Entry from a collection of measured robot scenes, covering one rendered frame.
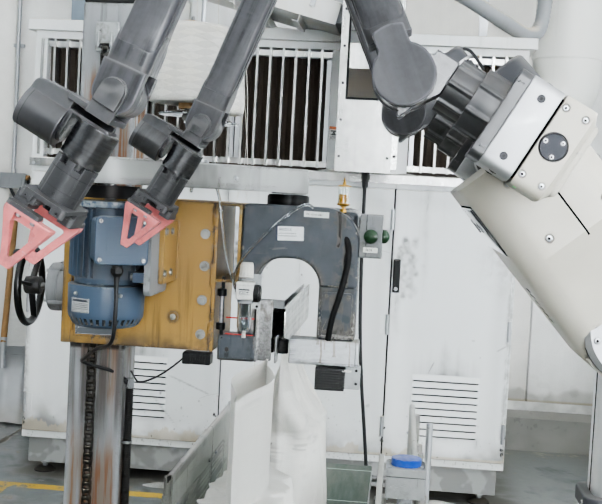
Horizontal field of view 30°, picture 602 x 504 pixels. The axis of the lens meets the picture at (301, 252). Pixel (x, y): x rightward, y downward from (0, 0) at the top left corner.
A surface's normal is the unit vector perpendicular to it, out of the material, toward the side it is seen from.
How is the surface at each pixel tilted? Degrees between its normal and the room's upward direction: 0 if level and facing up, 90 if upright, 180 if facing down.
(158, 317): 90
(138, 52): 91
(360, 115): 90
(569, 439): 90
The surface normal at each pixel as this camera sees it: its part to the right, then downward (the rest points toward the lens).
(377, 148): -0.09, 0.05
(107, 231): 0.34, 0.07
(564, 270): 0.26, 0.48
